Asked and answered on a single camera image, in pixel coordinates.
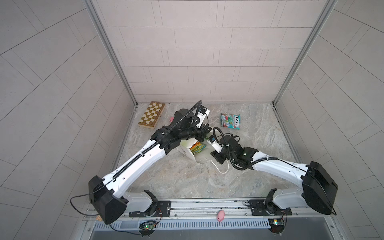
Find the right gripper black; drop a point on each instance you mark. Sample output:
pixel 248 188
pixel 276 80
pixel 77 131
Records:
pixel 217 157

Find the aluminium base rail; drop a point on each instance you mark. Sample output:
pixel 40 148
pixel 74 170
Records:
pixel 201 214

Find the orange candy bag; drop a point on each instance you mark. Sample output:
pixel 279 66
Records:
pixel 197 148

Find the right circuit board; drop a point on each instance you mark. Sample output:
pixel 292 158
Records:
pixel 277 226

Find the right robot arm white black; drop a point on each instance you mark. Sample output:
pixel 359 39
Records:
pixel 314 187

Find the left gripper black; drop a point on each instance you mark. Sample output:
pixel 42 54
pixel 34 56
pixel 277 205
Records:
pixel 201 132

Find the teal mint candy bag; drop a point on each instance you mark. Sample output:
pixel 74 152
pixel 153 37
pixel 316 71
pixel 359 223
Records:
pixel 230 121

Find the white paper bag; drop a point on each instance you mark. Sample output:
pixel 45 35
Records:
pixel 200 152

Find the circuit board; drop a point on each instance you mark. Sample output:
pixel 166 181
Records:
pixel 277 226
pixel 147 228

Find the left circuit board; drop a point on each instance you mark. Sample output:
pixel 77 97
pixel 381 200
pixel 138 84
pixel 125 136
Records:
pixel 147 228

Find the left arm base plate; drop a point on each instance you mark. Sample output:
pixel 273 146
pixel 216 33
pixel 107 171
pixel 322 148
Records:
pixel 157 209

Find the wooden chessboard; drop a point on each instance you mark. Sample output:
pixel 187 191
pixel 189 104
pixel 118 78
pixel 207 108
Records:
pixel 152 114

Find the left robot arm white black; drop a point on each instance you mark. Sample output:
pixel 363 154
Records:
pixel 108 194

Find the pink eraser on rail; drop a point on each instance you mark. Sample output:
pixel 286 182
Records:
pixel 221 216

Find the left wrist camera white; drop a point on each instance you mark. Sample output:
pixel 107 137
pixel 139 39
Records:
pixel 202 114

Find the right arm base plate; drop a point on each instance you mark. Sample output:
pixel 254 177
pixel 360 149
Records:
pixel 262 208

